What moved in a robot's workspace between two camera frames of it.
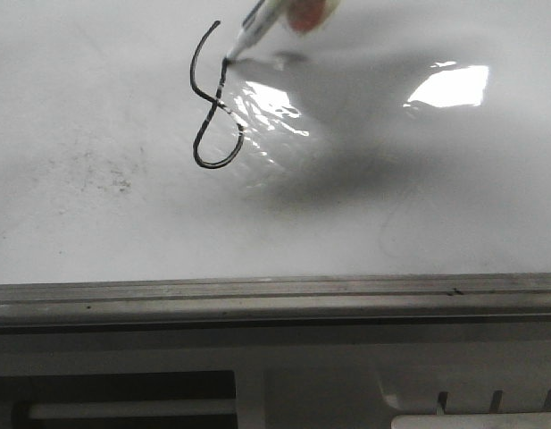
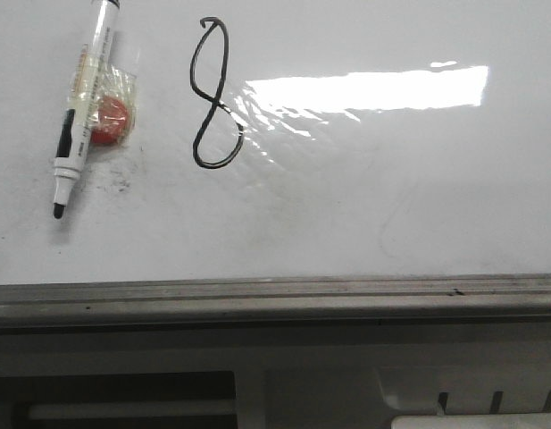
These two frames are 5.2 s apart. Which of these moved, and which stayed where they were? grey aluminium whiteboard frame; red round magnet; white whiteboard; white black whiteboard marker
Moved: white black whiteboard marker; red round magnet
Stayed: grey aluminium whiteboard frame; white whiteboard
